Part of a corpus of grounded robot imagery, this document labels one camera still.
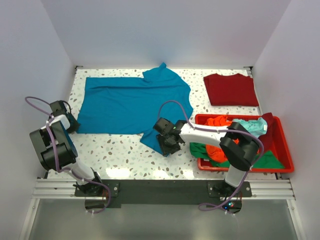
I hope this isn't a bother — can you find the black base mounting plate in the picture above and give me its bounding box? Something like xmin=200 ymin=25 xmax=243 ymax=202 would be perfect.
xmin=74 ymin=178 xmax=252 ymax=210

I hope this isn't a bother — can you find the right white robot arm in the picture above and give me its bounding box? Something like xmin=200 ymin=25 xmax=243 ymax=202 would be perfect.
xmin=153 ymin=117 xmax=264 ymax=197

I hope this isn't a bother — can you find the folded dark red t shirt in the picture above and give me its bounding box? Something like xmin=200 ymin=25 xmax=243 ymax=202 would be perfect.
xmin=203 ymin=73 xmax=259 ymax=107

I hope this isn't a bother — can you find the dark red crumpled shirt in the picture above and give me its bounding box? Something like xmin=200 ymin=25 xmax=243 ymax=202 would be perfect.
xmin=258 ymin=112 xmax=274 ymax=153

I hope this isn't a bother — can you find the red plastic bin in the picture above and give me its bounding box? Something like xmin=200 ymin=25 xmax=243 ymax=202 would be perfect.
xmin=197 ymin=115 xmax=294 ymax=173

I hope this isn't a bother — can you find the light teal t shirt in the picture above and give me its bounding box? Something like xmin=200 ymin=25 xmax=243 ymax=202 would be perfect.
xmin=232 ymin=117 xmax=268 ymax=138

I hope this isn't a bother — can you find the aluminium frame rail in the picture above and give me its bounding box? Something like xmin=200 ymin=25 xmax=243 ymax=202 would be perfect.
xmin=31 ymin=179 xmax=296 ymax=200

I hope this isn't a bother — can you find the blue t shirt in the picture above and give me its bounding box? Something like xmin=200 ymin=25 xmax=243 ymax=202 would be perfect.
xmin=77 ymin=63 xmax=193 ymax=153

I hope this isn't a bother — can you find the orange t shirt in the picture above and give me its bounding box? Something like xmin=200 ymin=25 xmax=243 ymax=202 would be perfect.
xmin=205 ymin=115 xmax=232 ymax=167

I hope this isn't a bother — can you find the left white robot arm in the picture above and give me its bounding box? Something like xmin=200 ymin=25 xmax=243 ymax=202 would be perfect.
xmin=25 ymin=96 xmax=104 ymax=196

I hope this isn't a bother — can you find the green t shirt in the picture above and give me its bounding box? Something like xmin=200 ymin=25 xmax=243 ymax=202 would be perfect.
xmin=189 ymin=142 xmax=285 ymax=169

